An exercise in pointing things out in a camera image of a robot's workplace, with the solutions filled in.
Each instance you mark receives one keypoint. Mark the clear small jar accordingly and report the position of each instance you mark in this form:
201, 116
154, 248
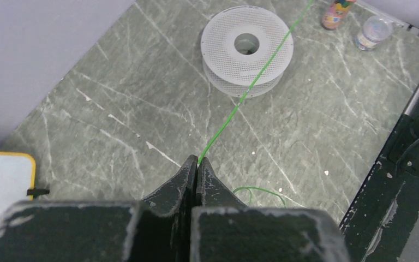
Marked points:
375, 30

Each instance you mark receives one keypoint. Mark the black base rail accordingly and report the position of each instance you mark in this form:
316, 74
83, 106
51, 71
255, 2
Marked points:
380, 219

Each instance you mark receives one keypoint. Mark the pink capped small bottle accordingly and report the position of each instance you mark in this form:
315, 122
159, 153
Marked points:
336, 13

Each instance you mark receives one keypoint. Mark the white perforated filament spool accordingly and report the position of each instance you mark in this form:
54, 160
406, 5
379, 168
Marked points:
246, 50

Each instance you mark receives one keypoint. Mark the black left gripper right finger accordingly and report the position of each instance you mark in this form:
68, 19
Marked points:
225, 229

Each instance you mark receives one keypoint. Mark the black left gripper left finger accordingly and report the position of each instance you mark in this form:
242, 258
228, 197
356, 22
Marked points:
156, 228

